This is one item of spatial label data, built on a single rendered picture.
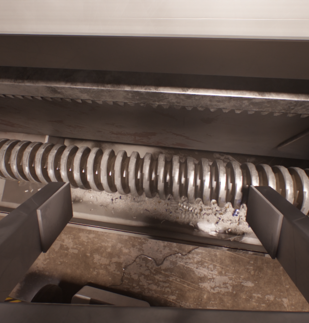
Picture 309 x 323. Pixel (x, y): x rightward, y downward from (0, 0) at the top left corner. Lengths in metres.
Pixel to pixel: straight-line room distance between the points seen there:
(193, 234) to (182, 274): 0.46
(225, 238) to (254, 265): 0.46
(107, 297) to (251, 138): 0.75
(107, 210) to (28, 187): 0.21
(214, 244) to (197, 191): 0.28
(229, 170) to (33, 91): 0.17
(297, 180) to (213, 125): 0.13
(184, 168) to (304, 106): 0.09
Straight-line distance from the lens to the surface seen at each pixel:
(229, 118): 0.27
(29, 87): 0.21
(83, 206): 0.56
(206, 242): 0.46
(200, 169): 0.19
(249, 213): 0.17
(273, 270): 1.00
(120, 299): 0.93
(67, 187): 0.16
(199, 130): 0.32
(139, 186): 0.19
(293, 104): 0.18
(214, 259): 0.95
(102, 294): 0.95
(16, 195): 0.66
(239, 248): 0.47
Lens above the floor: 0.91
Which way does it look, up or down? 79 degrees down
